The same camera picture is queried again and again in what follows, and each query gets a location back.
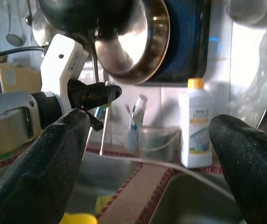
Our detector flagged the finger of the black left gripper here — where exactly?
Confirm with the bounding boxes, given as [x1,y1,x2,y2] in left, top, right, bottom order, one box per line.
[89,83,123,108]

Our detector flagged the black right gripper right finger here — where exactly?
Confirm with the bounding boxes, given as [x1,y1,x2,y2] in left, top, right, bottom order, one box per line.
[208,113,267,224]

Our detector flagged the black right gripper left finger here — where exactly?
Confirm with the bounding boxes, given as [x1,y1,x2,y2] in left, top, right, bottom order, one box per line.
[0,108,91,224]

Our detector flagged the steel hanging wok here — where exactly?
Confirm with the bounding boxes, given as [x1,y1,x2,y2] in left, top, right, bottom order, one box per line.
[32,0,171,85]

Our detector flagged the translucent toothbrush cup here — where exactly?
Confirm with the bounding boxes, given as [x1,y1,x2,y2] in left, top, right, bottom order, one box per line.
[125,127,140,154]

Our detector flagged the cream water ionizer appliance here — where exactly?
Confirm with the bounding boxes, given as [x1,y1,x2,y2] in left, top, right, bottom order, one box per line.
[0,62,42,95]

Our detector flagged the steel sink basin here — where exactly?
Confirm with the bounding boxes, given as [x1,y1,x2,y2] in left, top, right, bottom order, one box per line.
[72,151,143,210]
[147,172,246,224]

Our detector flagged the yellow green scrub sponge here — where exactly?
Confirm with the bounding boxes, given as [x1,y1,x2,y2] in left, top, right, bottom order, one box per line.
[95,195,113,217]

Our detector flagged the clear plastic bucket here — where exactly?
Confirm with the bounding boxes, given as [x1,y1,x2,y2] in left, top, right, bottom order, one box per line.
[137,126,181,162]

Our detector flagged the white detergent bottle yellow cap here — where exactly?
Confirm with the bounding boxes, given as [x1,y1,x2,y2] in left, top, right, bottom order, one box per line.
[178,77,216,169]

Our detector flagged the hanging steel skimmer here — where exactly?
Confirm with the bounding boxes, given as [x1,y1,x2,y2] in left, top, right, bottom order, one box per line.
[5,2,24,47]

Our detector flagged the clear plastic bag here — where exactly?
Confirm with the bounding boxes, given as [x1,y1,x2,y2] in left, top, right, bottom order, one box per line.
[228,21,267,133]

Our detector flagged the hanging steel ladle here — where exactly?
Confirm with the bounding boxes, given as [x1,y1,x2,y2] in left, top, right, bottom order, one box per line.
[25,0,34,27]

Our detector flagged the dark blue hanging pan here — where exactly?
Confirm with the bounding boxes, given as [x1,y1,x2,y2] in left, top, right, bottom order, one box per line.
[147,0,211,84]

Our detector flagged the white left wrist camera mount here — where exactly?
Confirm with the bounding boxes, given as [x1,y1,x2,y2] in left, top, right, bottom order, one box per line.
[40,33,90,116]

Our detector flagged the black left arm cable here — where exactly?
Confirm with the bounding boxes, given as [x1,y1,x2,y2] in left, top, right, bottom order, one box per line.
[0,45,49,62]

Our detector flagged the grey flexible hose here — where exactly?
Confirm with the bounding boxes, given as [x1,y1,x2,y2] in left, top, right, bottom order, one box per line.
[84,151,239,201]

